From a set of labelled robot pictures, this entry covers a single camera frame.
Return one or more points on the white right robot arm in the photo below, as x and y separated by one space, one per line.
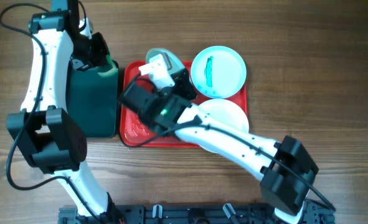
285 169

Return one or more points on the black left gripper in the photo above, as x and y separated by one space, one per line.
102 51

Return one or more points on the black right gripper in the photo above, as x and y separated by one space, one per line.
180 85

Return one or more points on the white plate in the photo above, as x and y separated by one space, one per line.
226 112

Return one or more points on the black water basin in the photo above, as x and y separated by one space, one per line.
91 102

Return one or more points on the red plastic tray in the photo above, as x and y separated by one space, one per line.
133 131

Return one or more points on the white plate stained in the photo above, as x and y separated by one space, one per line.
218 72
174 65

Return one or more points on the green yellow sponge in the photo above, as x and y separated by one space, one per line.
110 68

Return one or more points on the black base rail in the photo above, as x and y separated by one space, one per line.
253 213

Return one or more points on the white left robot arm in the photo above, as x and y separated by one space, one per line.
45 134

